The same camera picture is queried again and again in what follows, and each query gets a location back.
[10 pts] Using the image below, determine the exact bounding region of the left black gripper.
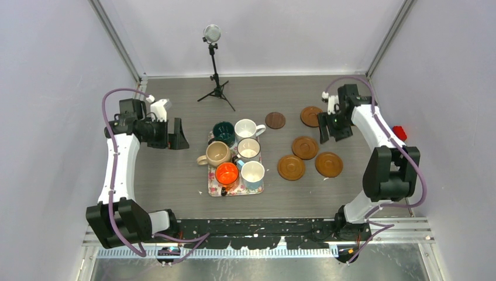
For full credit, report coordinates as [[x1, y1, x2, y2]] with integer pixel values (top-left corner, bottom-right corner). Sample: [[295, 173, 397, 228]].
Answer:
[[142, 117, 188, 150]]

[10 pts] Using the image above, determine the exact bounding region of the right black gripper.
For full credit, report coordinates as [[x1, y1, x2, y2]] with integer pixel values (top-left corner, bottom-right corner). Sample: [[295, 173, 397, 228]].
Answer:
[[316, 109, 353, 144]]

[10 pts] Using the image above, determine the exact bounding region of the white mug blue base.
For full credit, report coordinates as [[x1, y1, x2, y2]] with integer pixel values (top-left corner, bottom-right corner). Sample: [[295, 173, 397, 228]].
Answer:
[[234, 119, 266, 142]]

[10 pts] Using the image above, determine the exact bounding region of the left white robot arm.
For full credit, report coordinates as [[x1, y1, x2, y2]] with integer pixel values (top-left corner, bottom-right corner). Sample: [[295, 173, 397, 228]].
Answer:
[[85, 98, 190, 249]]

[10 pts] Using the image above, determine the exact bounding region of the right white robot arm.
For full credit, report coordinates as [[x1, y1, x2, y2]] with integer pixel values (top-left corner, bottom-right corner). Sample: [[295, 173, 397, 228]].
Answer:
[[317, 84, 420, 240]]

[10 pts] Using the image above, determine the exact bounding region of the dark brown wooden coaster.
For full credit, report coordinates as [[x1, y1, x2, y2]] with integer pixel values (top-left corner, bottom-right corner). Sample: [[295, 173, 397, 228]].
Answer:
[[265, 112, 286, 129]]

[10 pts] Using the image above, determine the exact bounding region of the beige mug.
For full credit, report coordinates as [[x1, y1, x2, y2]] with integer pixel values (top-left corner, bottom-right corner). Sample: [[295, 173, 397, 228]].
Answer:
[[197, 141, 232, 167]]

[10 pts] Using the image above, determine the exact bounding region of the dark green mug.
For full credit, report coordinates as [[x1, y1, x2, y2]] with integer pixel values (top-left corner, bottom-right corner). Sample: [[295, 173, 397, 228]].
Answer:
[[212, 121, 236, 147]]

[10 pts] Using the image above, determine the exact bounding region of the orange mug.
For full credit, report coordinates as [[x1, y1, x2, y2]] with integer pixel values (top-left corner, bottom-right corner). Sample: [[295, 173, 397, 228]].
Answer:
[[215, 162, 240, 191]]

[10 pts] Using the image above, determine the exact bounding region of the floral serving tray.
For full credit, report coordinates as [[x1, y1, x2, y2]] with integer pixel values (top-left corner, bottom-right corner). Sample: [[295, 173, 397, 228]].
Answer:
[[207, 140, 264, 197]]

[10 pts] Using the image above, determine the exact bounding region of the white mug brown rim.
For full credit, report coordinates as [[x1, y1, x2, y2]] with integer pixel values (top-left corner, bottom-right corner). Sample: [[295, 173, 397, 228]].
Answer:
[[237, 138, 261, 161]]

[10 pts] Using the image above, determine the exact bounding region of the colourful toy block stack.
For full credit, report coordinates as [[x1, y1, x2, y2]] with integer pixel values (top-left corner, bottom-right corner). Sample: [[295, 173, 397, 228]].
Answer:
[[392, 126, 408, 142]]

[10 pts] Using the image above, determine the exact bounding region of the white light blue mug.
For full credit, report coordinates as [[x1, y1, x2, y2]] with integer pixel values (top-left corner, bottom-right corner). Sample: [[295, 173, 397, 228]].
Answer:
[[237, 160, 266, 190]]

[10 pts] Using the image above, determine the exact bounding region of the microphone on black tripod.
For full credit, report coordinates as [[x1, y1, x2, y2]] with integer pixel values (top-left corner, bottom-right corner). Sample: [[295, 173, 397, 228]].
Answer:
[[197, 24, 236, 111]]

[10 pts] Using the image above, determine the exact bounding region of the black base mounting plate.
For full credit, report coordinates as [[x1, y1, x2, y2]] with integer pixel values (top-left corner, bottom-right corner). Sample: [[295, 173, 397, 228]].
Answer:
[[153, 218, 373, 251]]

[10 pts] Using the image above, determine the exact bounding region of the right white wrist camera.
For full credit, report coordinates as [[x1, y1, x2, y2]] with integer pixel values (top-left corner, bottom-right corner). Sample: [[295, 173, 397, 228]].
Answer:
[[321, 91, 339, 115]]

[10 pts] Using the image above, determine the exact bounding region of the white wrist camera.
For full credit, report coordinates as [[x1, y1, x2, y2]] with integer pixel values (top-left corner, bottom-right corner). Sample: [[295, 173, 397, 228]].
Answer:
[[321, 91, 339, 115], [146, 95, 172, 123]]

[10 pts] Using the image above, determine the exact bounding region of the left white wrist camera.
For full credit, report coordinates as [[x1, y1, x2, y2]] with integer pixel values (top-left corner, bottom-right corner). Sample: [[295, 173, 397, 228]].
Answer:
[[146, 95, 172, 123]]

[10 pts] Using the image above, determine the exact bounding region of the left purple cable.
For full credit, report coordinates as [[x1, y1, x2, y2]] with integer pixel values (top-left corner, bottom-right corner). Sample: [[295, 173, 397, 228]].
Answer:
[[101, 88, 210, 265]]

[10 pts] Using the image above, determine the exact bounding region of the purple cable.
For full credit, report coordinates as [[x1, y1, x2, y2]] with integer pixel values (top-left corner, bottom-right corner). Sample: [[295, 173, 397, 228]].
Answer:
[[101, 88, 210, 265], [323, 76, 428, 265]]

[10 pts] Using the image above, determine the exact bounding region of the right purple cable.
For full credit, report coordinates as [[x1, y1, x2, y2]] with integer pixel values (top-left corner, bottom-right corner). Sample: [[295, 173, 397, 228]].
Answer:
[[323, 76, 428, 265]]

